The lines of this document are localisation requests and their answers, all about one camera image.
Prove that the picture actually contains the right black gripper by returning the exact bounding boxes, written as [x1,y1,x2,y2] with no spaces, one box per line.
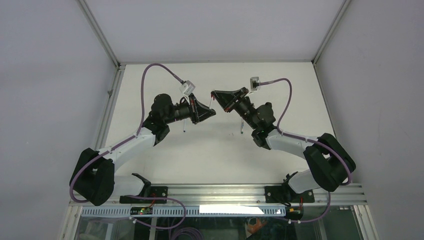
[211,87,259,130]

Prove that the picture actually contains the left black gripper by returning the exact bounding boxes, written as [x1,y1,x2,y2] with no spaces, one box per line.
[164,93,216,125]

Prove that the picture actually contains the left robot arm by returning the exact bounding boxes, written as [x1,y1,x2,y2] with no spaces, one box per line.
[69,93,216,206]

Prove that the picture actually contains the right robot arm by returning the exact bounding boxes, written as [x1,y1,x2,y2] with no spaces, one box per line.
[211,87,356,203]

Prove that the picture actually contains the orange object below table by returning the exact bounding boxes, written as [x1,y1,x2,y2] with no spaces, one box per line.
[245,217,268,235]

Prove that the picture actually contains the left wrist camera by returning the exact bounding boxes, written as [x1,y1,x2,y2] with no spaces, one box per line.
[179,80,196,96]

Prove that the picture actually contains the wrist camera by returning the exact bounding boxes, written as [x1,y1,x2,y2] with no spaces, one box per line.
[179,80,196,96]
[247,76,261,95]

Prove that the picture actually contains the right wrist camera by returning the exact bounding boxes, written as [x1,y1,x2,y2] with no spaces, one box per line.
[247,76,261,95]

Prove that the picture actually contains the aluminium frame rail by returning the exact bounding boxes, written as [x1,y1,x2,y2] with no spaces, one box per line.
[69,183,368,207]

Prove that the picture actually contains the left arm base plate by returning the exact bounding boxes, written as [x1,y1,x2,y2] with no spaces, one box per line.
[119,186,169,204]

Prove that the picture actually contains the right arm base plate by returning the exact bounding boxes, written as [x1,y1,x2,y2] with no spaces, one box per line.
[264,185,315,204]

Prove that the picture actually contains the white slotted cable duct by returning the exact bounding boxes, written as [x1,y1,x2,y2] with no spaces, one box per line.
[81,204,286,218]

